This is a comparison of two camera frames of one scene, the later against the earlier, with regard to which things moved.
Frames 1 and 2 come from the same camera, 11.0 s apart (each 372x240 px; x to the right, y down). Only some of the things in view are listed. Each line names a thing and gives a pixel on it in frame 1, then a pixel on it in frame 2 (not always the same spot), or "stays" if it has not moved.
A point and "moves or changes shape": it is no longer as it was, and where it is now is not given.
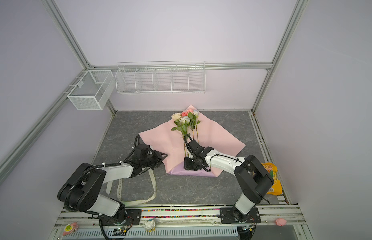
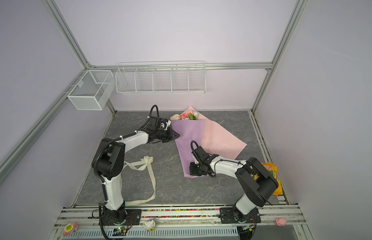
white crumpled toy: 149,225 stays
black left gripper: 159,159 -> 171,134
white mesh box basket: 91,91 stays
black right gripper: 187,165 -> 192,171
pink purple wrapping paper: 170,138 moves or changes shape
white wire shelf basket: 161,77 stays
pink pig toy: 280,222 stays
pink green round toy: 70,228 stays
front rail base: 248,222 stays
